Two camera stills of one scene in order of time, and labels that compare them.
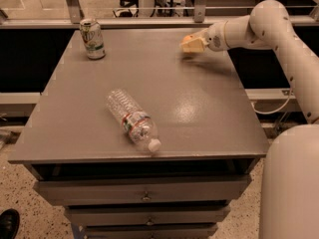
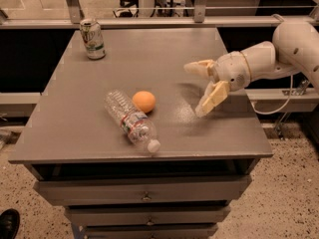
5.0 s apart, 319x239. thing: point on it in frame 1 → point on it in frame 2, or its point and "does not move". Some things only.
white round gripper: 215,38 → 230,70
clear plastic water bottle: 138,123 does not move
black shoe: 9,223 does not move
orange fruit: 187,38 → 144,101
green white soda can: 93,38 does not move
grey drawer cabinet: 197,105 does not move
